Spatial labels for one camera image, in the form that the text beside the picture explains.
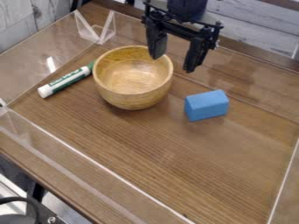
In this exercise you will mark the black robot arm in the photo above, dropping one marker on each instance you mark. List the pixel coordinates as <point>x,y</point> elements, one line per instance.
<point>182,18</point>

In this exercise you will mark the clear acrylic tray wall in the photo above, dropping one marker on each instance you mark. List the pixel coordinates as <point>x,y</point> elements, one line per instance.
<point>144,166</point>

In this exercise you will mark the blue foam block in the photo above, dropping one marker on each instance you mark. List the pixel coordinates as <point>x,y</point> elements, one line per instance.
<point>206,105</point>

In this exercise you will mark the green white marker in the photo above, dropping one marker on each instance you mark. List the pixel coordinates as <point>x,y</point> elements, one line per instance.
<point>64,81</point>

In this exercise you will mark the clear acrylic corner bracket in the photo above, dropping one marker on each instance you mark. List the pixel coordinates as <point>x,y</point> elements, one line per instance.
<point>96,33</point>

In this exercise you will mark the brown wooden bowl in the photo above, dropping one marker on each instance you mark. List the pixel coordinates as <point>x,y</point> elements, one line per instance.
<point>131,80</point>

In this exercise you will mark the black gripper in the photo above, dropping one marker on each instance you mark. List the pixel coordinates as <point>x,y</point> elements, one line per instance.
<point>184,19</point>

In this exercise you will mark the black metal table bracket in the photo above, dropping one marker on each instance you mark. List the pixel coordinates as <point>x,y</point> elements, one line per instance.
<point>47,216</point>

